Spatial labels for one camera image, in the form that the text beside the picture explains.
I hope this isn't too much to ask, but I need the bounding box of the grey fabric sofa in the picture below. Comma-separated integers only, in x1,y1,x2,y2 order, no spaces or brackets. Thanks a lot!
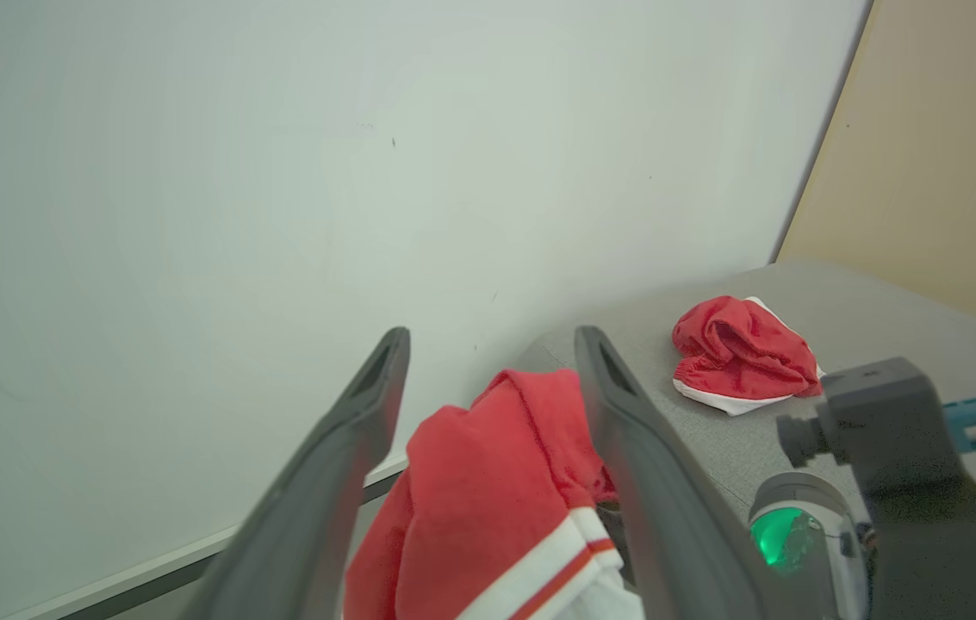
515,261,976,620

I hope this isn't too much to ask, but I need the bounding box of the red garment with white edge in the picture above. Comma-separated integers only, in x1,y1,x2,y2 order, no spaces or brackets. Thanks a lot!
671,294,825,418

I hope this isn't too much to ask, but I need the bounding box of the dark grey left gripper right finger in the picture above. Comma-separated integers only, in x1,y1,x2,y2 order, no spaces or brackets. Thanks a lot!
573,325,778,620

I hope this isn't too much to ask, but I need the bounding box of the red garment with striped hem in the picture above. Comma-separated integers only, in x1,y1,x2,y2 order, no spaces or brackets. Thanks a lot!
343,369,645,620

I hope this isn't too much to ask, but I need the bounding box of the white and black baseboard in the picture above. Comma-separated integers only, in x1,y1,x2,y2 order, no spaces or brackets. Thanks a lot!
5,455,411,620

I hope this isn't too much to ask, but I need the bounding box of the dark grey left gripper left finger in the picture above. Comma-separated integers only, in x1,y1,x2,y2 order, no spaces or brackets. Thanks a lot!
181,326,413,620

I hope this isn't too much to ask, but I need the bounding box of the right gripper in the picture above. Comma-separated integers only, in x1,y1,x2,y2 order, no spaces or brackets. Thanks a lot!
749,471,870,620

